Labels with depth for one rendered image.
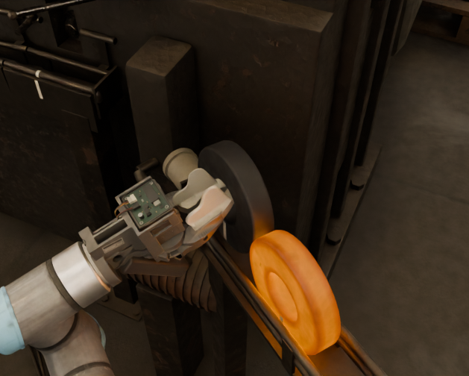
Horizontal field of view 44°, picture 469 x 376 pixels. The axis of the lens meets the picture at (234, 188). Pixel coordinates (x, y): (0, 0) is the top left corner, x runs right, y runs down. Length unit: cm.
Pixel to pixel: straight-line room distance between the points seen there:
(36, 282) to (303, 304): 32
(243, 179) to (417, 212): 116
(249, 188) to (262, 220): 4
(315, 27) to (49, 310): 53
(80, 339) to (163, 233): 19
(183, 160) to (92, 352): 32
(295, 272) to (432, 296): 103
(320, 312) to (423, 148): 141
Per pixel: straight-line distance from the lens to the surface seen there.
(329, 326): 67
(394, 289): 163
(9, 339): 75
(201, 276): 98
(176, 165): 91
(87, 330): 82
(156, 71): 91
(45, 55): 116
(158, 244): 72
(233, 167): 72
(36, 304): 73
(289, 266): 65
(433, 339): 159
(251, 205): 71
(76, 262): 72
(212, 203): 74
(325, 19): 89
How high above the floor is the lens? 134
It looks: 48 degrees down
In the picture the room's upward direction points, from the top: straight up
